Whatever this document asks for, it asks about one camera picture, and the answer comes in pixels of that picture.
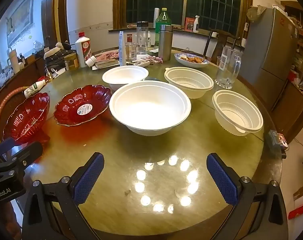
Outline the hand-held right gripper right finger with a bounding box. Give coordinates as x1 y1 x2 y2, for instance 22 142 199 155
206 152 288 240

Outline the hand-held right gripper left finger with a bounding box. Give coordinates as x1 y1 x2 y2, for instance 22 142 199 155
21 152 105 240

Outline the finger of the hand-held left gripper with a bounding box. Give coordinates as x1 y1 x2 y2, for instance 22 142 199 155
0 141 43 178
0 136 16 155

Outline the red scalloped plate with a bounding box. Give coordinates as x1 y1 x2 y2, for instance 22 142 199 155
3 92 50 145

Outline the red plate with label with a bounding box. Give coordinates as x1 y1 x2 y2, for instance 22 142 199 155
53 84 112 127

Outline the cream ribbed bowl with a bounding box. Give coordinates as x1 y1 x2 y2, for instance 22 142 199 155
164 67 214 99
212 89 264 137

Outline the large white bowl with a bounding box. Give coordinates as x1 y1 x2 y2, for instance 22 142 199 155
109 81 192 137

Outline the small white bowl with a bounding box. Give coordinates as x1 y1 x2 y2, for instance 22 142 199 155
102 66 149 92

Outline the multicolour hula hoop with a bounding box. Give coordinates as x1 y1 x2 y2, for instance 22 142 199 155
0 86 32 143

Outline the white milk drink bottle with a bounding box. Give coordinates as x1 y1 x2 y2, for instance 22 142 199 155
23 79 46 99

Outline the small blue box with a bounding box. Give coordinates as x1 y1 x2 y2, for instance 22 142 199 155
267 130 288 152

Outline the small gold bottle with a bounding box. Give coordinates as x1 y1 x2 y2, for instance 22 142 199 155
45 65 54 82

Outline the wooden sideboard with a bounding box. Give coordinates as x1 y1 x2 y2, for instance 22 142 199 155
0 55 45 100

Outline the gold lidded jar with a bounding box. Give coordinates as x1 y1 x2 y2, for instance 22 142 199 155
64 52 80 71

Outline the clear glass mug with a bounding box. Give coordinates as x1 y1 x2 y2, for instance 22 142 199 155
214 46 243 90

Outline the white liquor bottle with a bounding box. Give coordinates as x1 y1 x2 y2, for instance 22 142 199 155
75 32 92 68

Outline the closed book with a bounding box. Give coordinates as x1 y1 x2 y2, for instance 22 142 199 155
93 57 120 68

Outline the patterned plate with food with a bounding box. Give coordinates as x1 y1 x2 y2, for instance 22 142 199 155
174 52 210 68

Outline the pink cloth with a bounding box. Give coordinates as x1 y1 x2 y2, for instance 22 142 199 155
95 51 120 62

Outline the white cream tube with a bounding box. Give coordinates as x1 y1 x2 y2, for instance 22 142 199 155
118 31 127 67

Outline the small clear jar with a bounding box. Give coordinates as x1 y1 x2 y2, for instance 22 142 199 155
125 33 137 62

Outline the grey refrigerator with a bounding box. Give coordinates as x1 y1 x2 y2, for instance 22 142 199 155
238 6 299 112

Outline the dark wooden chair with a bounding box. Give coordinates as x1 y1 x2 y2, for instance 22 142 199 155
203 29 242 64

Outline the steel thermos flask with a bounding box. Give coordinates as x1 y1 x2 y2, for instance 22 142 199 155
158 24 174 61

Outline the clear bottle with black lid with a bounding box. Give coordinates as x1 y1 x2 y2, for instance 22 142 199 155
136 21 149 55

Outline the red box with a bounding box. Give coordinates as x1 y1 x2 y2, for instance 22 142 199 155
185 17 195 32

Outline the cluttered wooden shelf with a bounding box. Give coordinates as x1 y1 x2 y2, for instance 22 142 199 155
282 1 303 135

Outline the green plastic bottle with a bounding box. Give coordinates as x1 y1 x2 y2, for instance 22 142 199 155
155 7 172 50

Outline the crumpled bag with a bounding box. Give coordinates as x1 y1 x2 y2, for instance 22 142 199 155
247 5 267 22

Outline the dark barred window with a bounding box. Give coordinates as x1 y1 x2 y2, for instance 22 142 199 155
114 0 252 30

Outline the cream tumbler with handle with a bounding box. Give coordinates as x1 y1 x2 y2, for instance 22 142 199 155
8 47 21 73

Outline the framed wall picture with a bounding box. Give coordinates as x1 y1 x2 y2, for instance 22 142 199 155
5 0 37 47

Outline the pink bead bracelet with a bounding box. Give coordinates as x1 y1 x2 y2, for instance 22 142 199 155
146 56 164 65

